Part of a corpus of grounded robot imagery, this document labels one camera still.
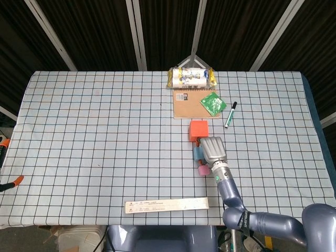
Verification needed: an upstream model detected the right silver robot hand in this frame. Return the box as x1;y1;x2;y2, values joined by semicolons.
193;136;228;169

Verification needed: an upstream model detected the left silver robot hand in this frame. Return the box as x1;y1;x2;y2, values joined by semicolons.
0;138;25;193

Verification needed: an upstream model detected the blue foam cube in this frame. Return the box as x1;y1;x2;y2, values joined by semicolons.
193;146;207;161

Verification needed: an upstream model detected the orange-red foam cube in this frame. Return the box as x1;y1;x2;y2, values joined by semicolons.
188;120;210;144

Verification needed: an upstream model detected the green white marker pen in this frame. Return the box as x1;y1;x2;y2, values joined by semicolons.
224;101;238;129

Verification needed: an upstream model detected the green foil packet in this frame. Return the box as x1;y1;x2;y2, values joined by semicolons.
199;93;227;117

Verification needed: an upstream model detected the brown cardboard box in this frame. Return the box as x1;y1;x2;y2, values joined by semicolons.
172;89;221;120

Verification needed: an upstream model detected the long baking paper box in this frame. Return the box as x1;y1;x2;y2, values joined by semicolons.
124;197;210;214

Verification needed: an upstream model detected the white yellow snack package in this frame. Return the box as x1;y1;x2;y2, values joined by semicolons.
166;66;218;90

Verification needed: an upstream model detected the white shoe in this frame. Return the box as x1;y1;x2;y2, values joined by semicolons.
243;236;266;252

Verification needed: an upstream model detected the blue-grey robot torso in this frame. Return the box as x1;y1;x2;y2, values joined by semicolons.
106;225;219;252

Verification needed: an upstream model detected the checked light blue tablecloth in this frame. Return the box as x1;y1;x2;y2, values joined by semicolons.
0;70;336;229

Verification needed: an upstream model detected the white plastic bin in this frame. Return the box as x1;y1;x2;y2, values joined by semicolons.
58;227;106;252

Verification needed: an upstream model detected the short aluminium frame bar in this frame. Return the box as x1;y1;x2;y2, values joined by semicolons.
320;112;336;129
0;104;18;122

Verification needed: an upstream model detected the black velcro strap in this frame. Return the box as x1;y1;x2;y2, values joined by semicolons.
235;209;250;236

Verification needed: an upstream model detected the aluminium post with bracket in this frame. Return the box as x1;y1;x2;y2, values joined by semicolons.
176;0;211;71

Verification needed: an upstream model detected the slanted aluminium frame post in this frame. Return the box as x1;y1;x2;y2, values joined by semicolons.
250;0;306;71
24;0;78;71

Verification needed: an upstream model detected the double aluminium frame post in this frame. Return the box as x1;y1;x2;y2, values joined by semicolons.
125;0;148;71

